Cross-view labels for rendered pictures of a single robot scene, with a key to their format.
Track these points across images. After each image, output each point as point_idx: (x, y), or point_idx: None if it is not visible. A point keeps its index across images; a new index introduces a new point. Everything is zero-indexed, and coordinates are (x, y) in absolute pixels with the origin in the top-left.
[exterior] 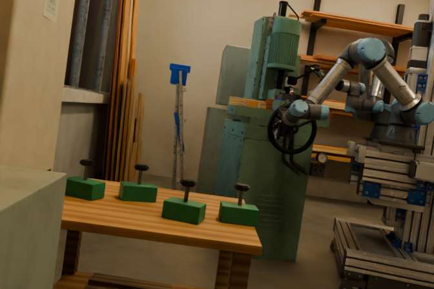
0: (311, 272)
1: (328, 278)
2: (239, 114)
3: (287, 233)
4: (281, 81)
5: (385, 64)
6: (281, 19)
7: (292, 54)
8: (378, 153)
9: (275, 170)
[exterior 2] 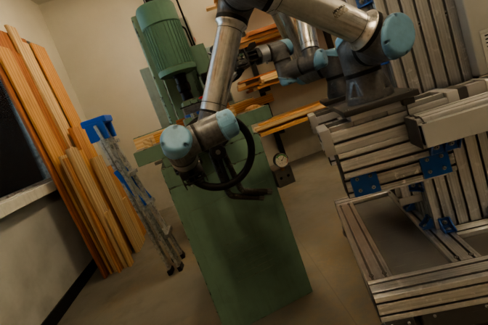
0: (338, 308)
1: (362, 310)
2: (144, 163)
3: (286, 267)
4: (186, 88)
5: None
6: (139, 9)
7: (179, 47)
8: (351, 130)
9: (232, 205)
